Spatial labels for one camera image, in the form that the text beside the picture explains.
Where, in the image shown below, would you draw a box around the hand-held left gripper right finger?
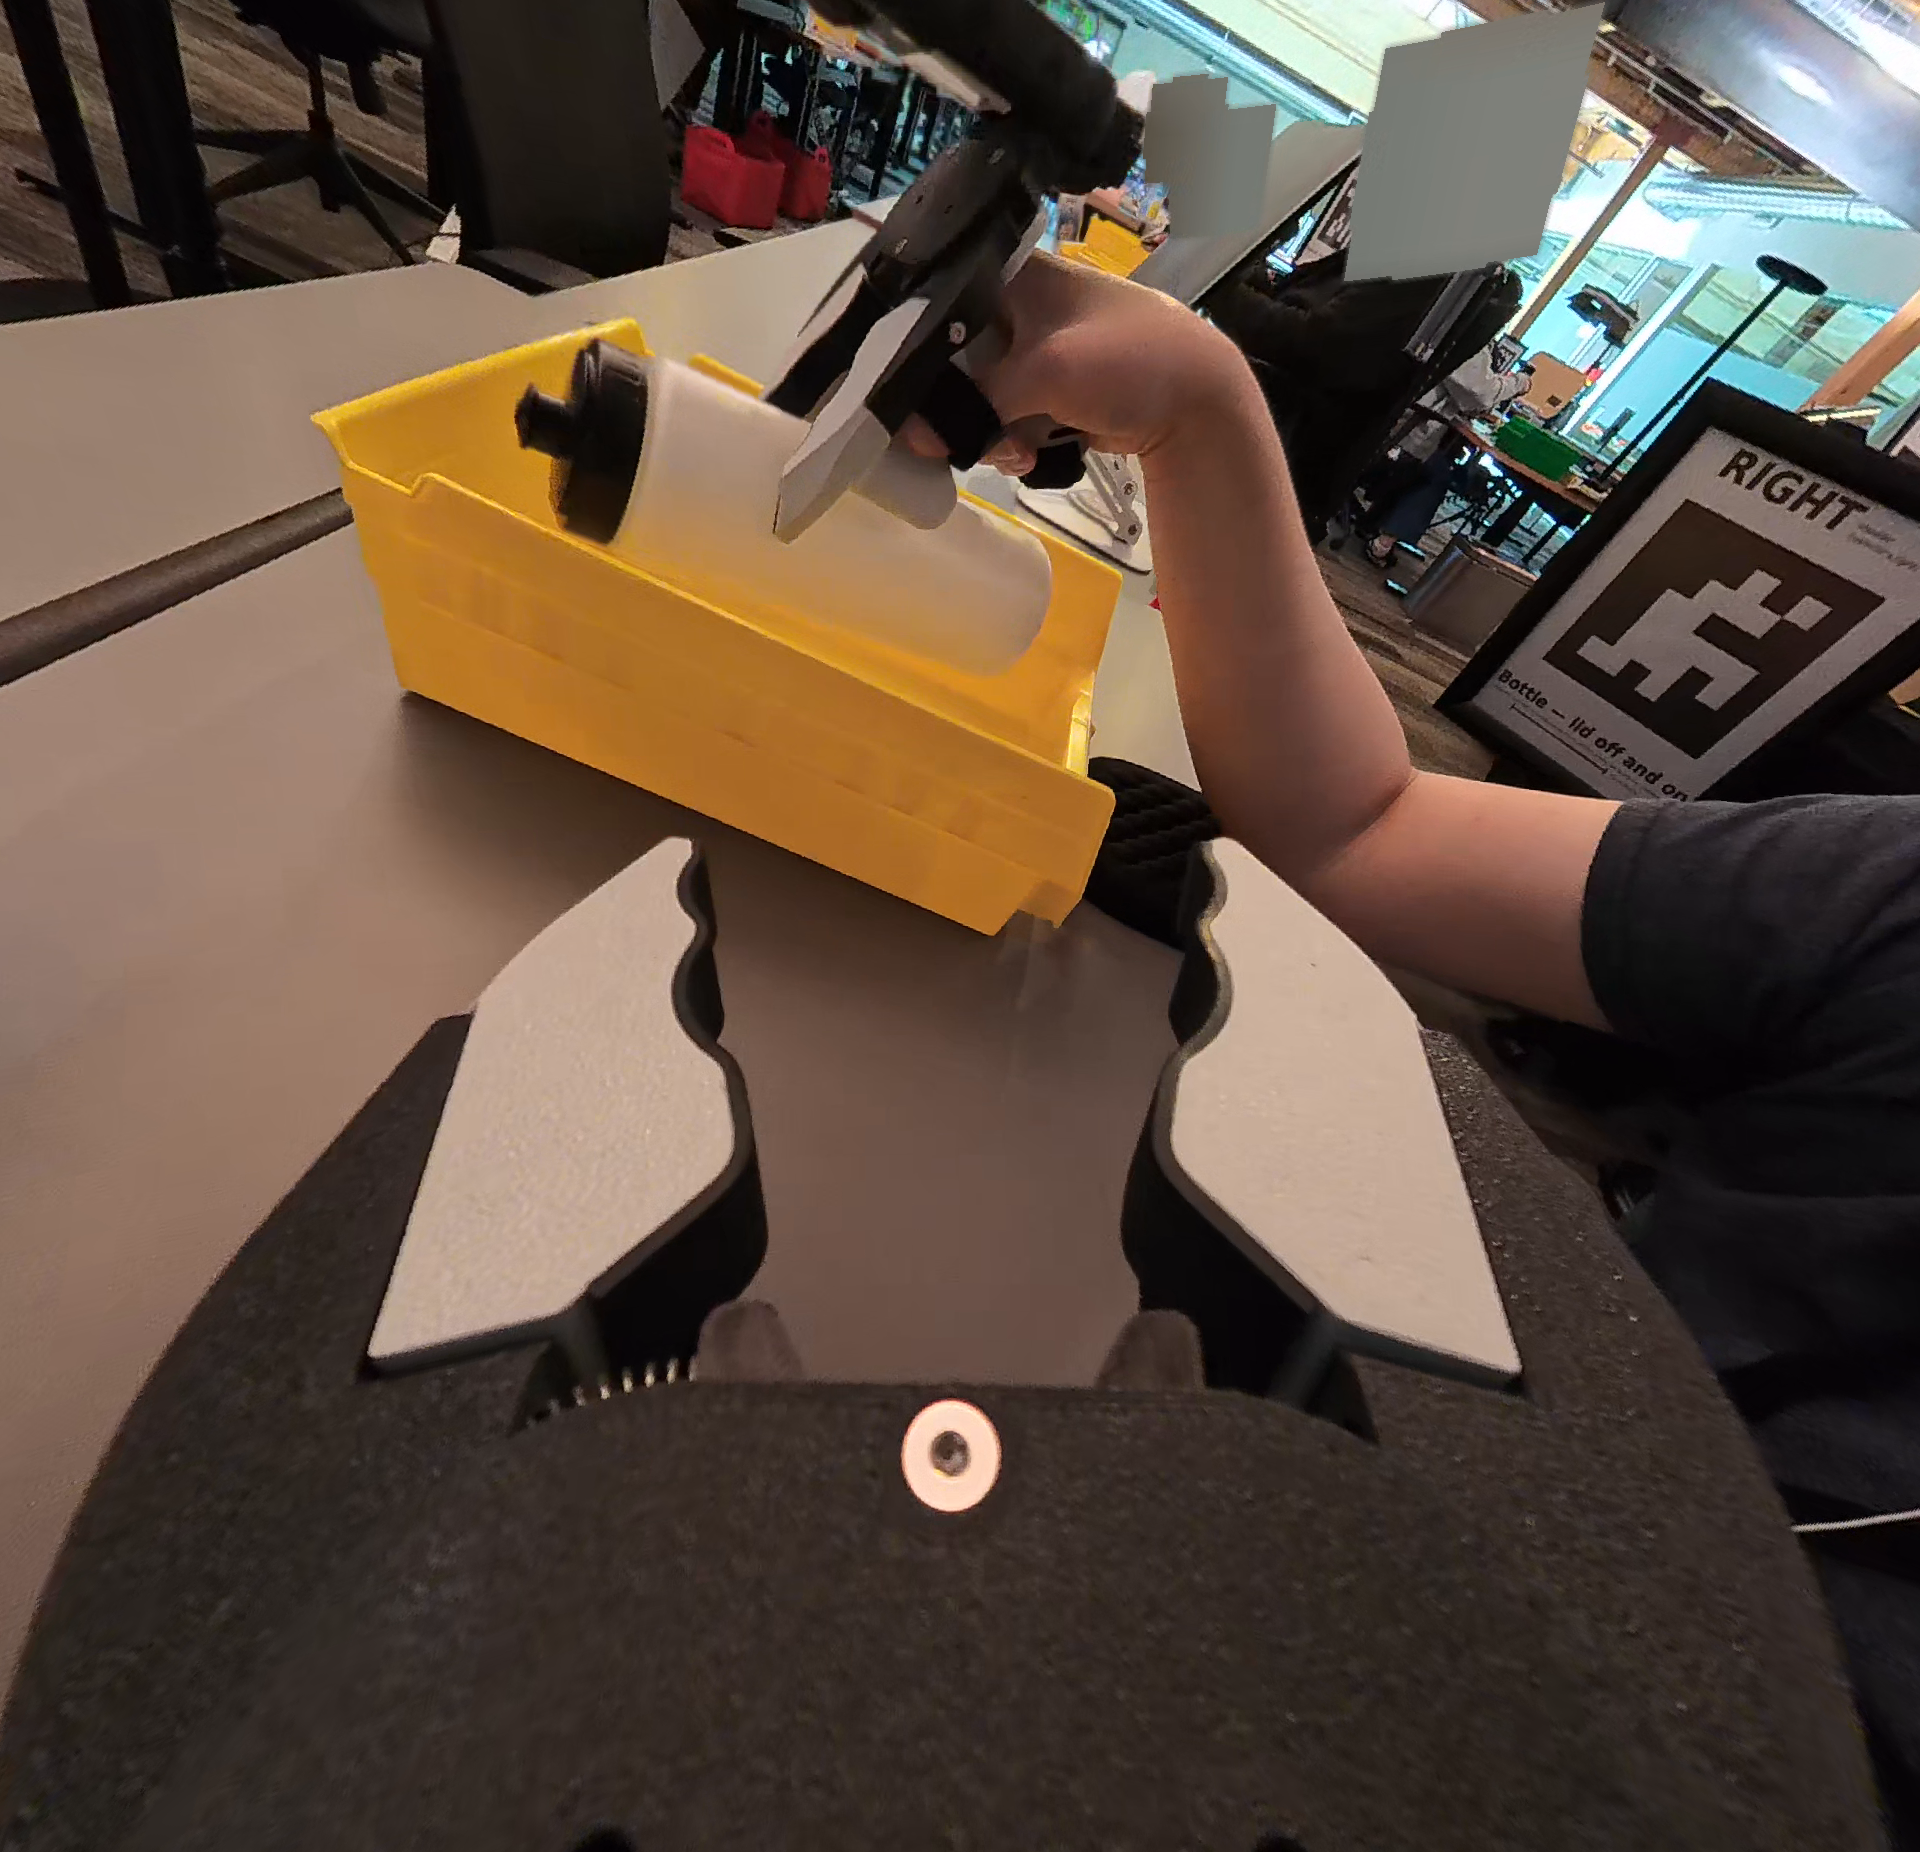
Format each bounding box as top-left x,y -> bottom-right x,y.
1121,840 -> 1526,1392

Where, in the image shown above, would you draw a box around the red storage boxes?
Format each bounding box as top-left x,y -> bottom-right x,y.
685,120 -> 849,228

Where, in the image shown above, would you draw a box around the person's right forearm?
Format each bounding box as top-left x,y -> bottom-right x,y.
1142,353 -> 1637,1030

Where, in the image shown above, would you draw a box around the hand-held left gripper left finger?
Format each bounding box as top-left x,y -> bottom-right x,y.
363,840 -> 773,1375

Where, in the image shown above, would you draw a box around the black bottle lid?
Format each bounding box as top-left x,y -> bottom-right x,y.
514,342 -> 657,547

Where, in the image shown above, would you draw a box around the person's right hand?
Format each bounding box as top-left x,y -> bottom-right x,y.
960,248 -> 1250,481

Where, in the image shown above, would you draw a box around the white plastic bottle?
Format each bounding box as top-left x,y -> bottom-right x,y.
614,347 -> 1058,684

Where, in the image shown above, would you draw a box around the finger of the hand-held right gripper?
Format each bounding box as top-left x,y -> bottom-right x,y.
772,279 -> 965,543
764,160 -> 1025,415

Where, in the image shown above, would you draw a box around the yellow plastic bin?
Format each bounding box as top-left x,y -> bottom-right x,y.
313,317 -> 1121,939

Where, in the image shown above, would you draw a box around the black textured pad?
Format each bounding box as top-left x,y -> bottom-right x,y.
1086,759 -> 1225,949

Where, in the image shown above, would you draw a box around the black framed tag sign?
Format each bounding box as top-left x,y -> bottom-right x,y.
1435,385 -> 1920,810

